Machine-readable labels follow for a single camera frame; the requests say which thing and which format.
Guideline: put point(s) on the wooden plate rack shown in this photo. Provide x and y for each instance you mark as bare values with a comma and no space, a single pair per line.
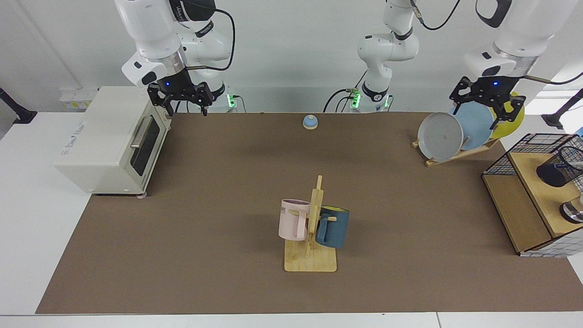
451,157

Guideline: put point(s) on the brown table cloth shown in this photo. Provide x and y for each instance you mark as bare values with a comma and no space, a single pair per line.
205,205

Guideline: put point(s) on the white wall socket box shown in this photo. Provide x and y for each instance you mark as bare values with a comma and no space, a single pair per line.
77,100

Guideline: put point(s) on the light blue plate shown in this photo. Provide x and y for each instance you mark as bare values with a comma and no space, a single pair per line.
476,132

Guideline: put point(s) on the black camera stand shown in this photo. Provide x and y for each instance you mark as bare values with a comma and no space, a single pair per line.
20,116
558,119

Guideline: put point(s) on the small blue round bell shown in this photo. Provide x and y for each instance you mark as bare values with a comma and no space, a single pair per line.
310,122

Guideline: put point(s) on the dark teal cup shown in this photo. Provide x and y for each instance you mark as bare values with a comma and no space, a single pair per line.
337,228

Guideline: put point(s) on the pink cup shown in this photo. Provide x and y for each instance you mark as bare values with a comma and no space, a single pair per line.
289,223

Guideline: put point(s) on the black mesh pen holder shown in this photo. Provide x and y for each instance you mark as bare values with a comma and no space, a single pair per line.
549,177

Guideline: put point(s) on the blue and white marker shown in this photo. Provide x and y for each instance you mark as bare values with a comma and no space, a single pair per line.
559,167

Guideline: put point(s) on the yellow plate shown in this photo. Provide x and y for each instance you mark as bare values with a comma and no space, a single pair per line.
503,131

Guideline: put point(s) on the wooden cup stand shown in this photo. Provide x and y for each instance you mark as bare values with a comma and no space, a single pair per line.
309,262

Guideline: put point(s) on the pale toaster oven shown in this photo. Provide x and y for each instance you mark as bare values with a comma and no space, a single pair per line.
104,136

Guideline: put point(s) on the grey plate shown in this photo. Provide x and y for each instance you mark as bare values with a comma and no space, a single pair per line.
439,136

